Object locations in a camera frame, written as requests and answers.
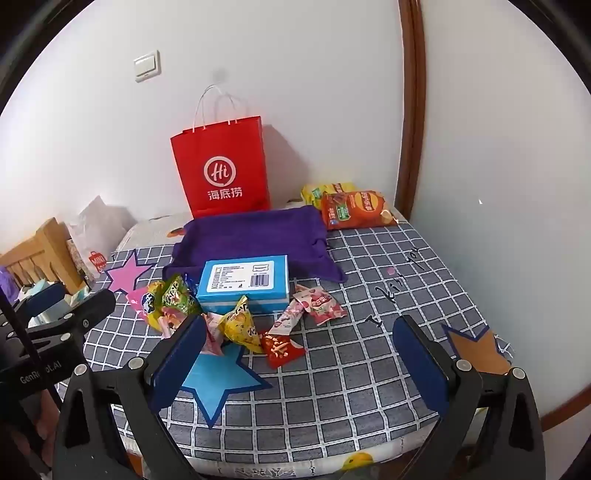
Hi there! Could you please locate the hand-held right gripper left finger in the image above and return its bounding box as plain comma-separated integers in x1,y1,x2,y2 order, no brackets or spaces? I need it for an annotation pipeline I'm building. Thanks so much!
53,314,208,480

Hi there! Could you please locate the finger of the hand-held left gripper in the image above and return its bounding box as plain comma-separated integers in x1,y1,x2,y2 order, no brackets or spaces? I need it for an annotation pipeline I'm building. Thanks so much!
28,290,117,342
9,282,69,324

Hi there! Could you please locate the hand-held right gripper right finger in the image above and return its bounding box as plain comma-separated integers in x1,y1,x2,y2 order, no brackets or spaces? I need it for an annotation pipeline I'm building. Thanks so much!
392,315,548,480

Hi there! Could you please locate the pink packet with blue logo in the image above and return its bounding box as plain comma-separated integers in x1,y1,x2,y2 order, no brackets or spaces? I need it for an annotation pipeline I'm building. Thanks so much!
127,281,162,330

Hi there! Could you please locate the green snack packet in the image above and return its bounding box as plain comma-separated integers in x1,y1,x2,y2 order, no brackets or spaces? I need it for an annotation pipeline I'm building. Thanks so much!
159,274,201,317

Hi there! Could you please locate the pink strawberry snack packet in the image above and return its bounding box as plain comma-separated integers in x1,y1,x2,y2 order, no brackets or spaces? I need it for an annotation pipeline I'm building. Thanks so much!
293,285,348,326

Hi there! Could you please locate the pink bear print snack bar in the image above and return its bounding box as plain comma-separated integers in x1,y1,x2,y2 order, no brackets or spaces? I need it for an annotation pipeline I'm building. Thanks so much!
268,298,306,335

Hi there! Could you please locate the yellow triangular snack packet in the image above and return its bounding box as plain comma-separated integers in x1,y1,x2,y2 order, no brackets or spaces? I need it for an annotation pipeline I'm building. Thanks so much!
218,295,263,355

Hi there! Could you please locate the white paper bag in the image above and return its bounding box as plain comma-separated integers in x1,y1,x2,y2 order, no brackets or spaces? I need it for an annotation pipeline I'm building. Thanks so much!
65,196,139,282

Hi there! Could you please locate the grey checkered bed sheet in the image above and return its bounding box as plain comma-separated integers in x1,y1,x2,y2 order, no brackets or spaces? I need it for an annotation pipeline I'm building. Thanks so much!
55,203,515,480

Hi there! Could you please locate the red snack packet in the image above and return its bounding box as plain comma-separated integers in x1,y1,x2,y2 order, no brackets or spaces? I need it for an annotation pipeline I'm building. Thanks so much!
259,331,307,369

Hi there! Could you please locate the blue white tissue pack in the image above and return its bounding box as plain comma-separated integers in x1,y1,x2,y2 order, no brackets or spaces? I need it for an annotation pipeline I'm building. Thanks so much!
196,255,291,315

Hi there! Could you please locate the purple towel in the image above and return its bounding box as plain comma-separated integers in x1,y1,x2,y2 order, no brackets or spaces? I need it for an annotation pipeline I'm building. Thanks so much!
163,205,348,289

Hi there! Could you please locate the brown wooden baseboard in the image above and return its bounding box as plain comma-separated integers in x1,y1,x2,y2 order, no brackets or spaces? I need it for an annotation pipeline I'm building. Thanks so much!
539,388,591,437

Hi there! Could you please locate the orange potato chip bag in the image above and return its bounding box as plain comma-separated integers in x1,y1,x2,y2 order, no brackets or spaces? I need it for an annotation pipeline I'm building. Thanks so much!
321,190,399,230

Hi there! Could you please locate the yellow potato chip bag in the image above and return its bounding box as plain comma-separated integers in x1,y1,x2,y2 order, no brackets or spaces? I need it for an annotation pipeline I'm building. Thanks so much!
301,182,358,209

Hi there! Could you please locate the red paper shopping bag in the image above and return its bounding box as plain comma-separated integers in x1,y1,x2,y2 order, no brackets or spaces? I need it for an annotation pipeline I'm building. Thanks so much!
170,85,271,219

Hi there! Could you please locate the white wall light switch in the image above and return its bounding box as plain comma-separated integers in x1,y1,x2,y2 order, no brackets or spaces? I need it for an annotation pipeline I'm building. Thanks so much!
133,50,162,83

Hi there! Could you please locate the brown wooden door frame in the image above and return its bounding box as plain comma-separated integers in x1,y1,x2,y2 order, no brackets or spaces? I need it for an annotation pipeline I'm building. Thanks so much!
394,0,428,222

